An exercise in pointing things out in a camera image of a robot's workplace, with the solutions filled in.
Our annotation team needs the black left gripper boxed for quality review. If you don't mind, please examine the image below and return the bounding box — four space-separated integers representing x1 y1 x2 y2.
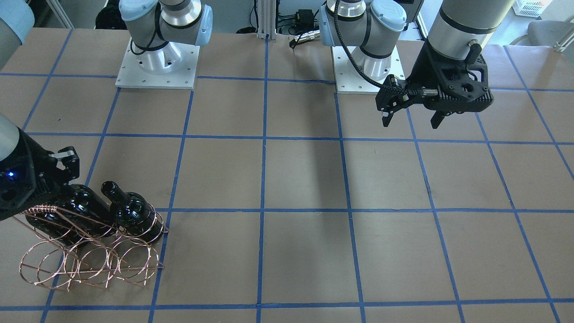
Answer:
375 74 451 129

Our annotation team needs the aluminium frame post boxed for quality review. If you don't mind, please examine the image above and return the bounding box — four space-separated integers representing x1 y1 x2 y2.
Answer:
256 0 278 42

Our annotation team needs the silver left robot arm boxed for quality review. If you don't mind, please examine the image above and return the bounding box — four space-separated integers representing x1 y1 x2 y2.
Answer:
318 0 513 129

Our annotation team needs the copper wire wine basket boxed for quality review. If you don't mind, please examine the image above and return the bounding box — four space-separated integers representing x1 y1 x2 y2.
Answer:
13 204 164 292

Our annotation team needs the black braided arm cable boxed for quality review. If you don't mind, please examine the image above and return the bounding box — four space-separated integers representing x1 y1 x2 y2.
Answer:
334 0 429 97

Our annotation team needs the dark glass wine bottle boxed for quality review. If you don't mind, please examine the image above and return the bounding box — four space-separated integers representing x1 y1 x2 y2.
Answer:
100 181 164 244

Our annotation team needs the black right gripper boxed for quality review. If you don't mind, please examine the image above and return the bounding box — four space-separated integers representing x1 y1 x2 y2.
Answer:
0 132 80 220

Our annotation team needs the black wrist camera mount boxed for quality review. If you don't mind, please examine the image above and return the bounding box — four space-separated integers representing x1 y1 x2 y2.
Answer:
406 39 494 113

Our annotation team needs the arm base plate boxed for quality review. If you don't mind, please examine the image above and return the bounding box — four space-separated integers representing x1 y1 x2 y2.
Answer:
115 42 201 90
332 46 406 95

